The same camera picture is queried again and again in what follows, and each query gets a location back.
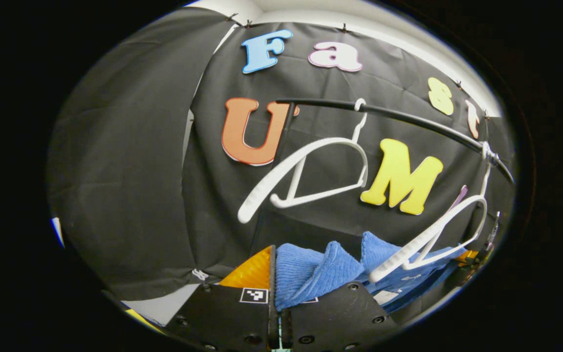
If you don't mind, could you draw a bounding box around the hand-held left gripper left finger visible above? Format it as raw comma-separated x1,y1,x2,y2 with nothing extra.
164,244,280,351

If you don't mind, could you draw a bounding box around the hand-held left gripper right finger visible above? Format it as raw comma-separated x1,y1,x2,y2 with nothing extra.
281,281,399,351

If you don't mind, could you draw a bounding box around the blue shirt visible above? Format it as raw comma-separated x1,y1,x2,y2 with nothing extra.
274,231,468,313

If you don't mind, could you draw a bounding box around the white plastic hanger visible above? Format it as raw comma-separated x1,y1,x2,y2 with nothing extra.
368,142,499,284
238,98,370,224

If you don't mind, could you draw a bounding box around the black clothes rack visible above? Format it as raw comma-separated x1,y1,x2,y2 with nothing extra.
252,98,514,245

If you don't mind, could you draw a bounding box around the row of black cloth clips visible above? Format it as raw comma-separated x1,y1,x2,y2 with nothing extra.
225,12,492,120

